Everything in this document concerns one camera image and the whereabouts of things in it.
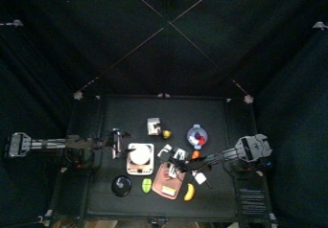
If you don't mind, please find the small white black box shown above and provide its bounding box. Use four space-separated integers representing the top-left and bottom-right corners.
172 147 191 162
157 144 175 158
165 163 181 179

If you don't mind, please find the cream toy cooking pot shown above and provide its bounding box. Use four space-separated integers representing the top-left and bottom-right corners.
129 144 153 166

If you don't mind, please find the white flat card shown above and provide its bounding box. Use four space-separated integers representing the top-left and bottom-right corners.
192 171 209 186

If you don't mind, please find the pink plastic tray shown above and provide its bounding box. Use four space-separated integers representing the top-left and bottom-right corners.
152 161 188 201

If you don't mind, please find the toy stove with burners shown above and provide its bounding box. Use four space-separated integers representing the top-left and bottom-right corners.
126 142 157 176

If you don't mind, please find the speckled tan white block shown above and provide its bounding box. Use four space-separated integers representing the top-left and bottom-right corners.
161 185 179 197

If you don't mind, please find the yellow toy banana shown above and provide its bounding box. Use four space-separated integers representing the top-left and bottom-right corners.
184 182 196 202

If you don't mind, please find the green toy starfruit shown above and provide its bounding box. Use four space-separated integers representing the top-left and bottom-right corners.
141 177 154 194

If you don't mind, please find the pale blue toy bowl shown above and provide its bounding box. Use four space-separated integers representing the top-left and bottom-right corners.
187 124 209 150

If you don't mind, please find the black round toy pan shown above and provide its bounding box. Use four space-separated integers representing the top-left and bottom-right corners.
110 174 134 198

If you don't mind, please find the white printed label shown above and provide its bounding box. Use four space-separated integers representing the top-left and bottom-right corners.
237 188 268 216

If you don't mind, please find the thin diagonal frame cord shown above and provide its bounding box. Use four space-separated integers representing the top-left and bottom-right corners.
118 0 252 96
77 0 228 94

